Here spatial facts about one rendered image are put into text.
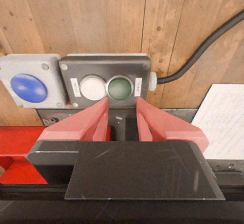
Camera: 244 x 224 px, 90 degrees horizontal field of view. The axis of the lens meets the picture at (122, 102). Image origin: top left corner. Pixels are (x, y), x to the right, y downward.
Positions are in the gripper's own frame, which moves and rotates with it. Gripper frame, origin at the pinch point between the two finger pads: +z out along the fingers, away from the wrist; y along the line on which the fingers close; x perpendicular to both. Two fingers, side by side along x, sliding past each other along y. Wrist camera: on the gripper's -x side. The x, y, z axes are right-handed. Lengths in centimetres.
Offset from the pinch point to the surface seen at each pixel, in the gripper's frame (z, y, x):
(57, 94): 3.7, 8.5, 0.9
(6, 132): 4.9, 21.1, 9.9
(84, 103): 3.8, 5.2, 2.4
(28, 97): 2.9, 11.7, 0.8
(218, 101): 6.7, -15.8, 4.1
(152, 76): 4.7, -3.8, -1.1
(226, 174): 6.5, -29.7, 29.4
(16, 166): 4.6, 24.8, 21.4
